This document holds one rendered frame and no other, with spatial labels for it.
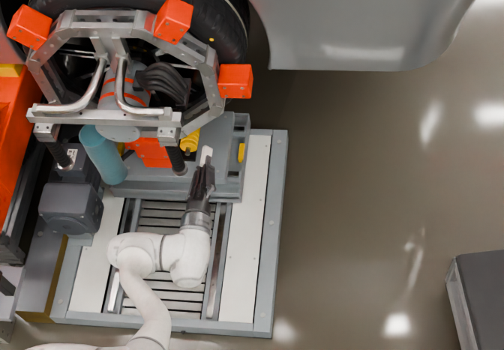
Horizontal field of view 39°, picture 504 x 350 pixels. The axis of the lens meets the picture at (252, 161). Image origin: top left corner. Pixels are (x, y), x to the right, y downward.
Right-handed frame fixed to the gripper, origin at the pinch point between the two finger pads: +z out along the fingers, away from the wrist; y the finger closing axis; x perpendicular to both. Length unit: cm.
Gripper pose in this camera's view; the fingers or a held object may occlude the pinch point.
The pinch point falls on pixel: (206, 157)
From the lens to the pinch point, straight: 218.7
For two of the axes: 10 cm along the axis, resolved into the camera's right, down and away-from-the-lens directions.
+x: -7.7, -3.9, -5.1
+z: 1.0, -8.6, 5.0
